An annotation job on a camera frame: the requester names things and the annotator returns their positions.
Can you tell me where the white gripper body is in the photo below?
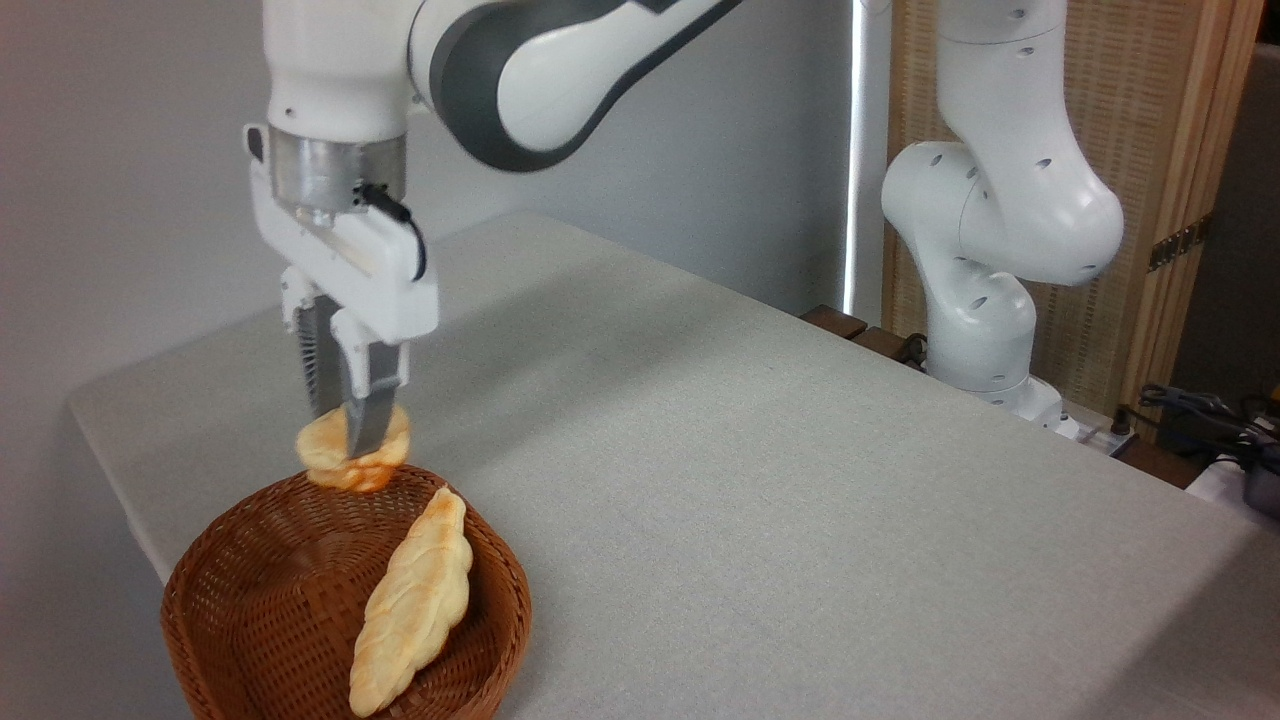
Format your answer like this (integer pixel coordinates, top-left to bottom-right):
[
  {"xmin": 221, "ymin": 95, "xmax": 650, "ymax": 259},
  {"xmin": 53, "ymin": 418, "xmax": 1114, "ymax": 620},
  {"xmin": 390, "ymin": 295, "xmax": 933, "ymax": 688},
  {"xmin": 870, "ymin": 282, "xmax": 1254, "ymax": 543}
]
[{"xmin": 244, "ymin": 122, "xmax": 441, "ymax": 346}]

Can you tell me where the wooden woven folding screen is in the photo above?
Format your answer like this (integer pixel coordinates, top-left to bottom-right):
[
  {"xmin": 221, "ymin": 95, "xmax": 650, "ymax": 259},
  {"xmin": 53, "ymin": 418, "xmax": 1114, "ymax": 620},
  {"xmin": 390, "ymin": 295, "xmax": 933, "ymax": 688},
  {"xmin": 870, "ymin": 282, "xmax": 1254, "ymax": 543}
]
[{"xmin": 882, "ymin": 0, "xmax": 1266, "ymax": 441}]

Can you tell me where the metal screen hinge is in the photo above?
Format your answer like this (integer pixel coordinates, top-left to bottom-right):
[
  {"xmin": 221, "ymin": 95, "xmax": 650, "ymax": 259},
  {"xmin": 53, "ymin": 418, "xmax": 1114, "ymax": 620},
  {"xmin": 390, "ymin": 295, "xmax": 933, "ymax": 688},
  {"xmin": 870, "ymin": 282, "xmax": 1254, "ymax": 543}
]
[{"xmin": 1147, "ymin": 215, "xmax": 1213, "ymax": 273}]

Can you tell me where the dark wooden block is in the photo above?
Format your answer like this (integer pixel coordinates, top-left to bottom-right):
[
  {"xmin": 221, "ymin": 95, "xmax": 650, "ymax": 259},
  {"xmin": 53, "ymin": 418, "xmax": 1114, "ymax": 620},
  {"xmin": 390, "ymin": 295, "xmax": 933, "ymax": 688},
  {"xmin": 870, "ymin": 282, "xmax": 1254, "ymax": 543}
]
[
  {"xmin": 852, "ymin": 326, "xmax": 916, "ymax": 366},
  {"xmin": 800, "ymin": 305, "xmax": 869, "ymax": 341}
]

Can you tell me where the white vertical wall trim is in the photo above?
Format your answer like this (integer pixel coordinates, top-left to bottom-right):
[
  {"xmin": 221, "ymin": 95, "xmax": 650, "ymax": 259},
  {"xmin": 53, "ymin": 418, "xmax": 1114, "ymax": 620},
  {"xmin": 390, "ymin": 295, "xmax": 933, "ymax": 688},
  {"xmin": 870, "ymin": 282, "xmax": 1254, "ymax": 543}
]
[{"xmin": 840, "ymin": 0, "xmax": 893, "ymax": 326}]

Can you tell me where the long braided bread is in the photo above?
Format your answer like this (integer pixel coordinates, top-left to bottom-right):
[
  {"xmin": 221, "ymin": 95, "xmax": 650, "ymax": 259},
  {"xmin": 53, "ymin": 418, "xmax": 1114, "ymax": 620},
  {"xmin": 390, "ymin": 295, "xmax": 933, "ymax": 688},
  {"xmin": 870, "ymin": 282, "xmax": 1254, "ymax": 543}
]
[{"xmin": 348, "ymin": 486, "xmax": 474, "ymax": 719}]

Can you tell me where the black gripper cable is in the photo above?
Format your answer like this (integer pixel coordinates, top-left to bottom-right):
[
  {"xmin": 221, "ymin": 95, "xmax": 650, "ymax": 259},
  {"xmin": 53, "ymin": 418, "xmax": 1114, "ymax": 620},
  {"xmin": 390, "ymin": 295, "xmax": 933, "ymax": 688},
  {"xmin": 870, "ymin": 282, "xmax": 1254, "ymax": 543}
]
[{"xmin": 352, "ymin": 183, "xmax": 429, "ymax": 283}]

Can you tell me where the brown wicker basket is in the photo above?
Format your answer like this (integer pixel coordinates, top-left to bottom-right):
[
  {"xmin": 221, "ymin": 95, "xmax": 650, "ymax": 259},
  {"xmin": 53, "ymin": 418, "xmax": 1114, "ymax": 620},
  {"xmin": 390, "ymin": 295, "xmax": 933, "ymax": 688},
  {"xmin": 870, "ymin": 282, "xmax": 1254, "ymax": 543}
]
[{"xmin": 160, "ymin": 463, "xmax": 533, "ymax": 720}]

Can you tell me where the black cable bundle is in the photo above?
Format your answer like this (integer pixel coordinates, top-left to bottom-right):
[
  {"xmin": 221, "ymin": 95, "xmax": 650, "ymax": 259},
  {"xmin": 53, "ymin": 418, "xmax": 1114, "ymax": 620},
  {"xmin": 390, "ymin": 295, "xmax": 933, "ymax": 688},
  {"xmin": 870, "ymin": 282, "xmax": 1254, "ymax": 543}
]
[{"xmin": 1138, "ymin": 383, "xmax": 1280, "ymax": 473}]

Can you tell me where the round bread roll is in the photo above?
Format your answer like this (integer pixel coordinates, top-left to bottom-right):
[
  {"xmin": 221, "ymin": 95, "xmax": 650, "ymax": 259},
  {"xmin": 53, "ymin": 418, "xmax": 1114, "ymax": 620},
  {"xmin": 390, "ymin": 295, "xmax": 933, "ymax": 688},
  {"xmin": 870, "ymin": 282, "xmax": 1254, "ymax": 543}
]
[{"xmin": 295, "ymin": 403, "xmax": 413, "ymax": 494}]

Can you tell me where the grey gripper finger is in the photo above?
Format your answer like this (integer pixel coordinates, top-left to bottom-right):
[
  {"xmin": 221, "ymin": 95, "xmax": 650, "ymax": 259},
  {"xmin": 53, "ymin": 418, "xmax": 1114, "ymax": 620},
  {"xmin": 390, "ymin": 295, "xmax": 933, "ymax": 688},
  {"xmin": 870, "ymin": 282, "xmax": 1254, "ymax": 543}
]
[
  {"xmin": 280, "ymin": 265, "xmax": 346, "ymax": 419},
  {"xmin": 330, "ymin": 308, "xmax": 411, "ymax": 456}
]

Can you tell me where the grey tablecloth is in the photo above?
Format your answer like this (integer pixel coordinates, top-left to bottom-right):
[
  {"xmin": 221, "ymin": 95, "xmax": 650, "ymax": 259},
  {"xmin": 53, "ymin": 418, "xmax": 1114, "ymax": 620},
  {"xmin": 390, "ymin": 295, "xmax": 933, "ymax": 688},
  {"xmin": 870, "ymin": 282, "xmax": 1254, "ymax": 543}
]
[{"xmin": 65, "ymin": 210, "xmax": 1280, "ymax": 720}]

